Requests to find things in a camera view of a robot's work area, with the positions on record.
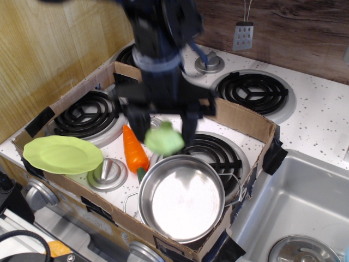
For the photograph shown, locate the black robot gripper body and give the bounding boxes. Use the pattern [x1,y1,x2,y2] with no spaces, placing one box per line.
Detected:
[113,67,216,118]

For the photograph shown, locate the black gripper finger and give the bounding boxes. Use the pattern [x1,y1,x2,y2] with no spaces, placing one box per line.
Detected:
[180,111,198,146]
[126,105,150,142]

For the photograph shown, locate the green toy broccoli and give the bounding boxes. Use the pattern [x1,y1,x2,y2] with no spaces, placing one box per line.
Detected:
[144,121,185,157]

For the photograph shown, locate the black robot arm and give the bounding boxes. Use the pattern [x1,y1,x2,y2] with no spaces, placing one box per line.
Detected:
[110,1,216,146]

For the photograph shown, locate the silver metal pan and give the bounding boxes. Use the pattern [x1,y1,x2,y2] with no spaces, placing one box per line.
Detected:
[134,154,243,244]

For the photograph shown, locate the silver middle stove knob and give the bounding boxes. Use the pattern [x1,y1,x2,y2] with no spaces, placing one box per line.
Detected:
[150,117,164,130]

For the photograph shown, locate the silver stove knob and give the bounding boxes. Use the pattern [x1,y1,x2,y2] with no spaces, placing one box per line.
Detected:
[150,117,164,130]
[194,51,225,74]
[87,158,128,192]

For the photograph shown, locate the orange toy carrot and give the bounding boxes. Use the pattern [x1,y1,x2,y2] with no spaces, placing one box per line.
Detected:
[123,124,149,183]

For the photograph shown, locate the black front left burner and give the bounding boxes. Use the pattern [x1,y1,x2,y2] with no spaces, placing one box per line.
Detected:
[44,90,128,148]

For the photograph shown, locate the black burner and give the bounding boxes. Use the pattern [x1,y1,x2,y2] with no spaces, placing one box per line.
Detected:
[116,44,136,67]
[211,69,297,124]
[178,132,250,204]
[44,90,128,148]

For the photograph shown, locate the black front right burner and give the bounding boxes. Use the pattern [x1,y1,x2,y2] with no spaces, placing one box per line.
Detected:
[178,132,250,204]

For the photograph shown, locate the black rear left burner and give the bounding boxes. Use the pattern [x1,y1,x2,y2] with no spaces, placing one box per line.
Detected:
[116,44,136,67]

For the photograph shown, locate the silver rear stove knob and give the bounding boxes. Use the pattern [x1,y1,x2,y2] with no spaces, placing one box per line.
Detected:
[194,51,225,74]

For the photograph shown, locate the silver front stove knob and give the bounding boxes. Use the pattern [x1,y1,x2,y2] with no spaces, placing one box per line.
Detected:
[87,158,128,192]

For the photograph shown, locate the black rear right burner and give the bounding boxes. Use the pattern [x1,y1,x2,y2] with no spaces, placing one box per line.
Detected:
[211,69,297,124]

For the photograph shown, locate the light green plastic plate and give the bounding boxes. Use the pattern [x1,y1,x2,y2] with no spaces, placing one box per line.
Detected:
[23,135,104,175]

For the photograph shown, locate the hanging silver slotted spatula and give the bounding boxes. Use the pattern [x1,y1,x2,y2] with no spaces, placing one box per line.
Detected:
[233,1,254,51]

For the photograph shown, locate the silver oven knob left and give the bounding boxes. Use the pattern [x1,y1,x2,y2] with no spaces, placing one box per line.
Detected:
[25,178,59,211]

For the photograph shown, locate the silver oven knob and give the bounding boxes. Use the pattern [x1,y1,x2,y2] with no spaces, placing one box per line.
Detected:
[25,178,59,211]
[127,241,164,262]

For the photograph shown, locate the silver oven knob right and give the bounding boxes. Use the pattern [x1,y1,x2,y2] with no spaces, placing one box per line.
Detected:
[127,241,164,262]

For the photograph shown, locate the silver toy sink basin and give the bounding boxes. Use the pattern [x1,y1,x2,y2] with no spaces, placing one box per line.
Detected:
[231,150,348,261]

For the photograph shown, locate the orange yellow toy piece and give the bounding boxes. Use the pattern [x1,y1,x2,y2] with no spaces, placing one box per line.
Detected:
[47,240,71,258]

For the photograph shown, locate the silver sink drain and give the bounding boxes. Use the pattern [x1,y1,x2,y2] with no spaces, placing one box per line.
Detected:
[268,235,341,261]

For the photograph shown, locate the black cable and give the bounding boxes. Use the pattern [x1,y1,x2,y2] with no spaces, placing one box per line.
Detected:
[0,230,52,262]

